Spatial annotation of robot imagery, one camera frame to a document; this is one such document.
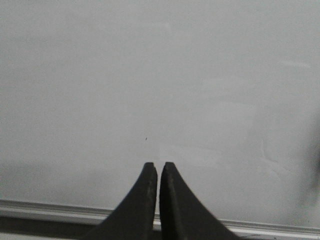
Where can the large whiteboard with aluminium frame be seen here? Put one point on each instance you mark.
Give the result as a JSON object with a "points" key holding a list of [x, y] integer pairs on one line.
{"points": [[228, 90]]}

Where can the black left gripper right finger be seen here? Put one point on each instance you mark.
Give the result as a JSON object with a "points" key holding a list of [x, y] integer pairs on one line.
{"points": [[182, 215]]}

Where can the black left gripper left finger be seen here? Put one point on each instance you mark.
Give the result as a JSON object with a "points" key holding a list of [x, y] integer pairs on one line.
{"points": [[133, 218]]}

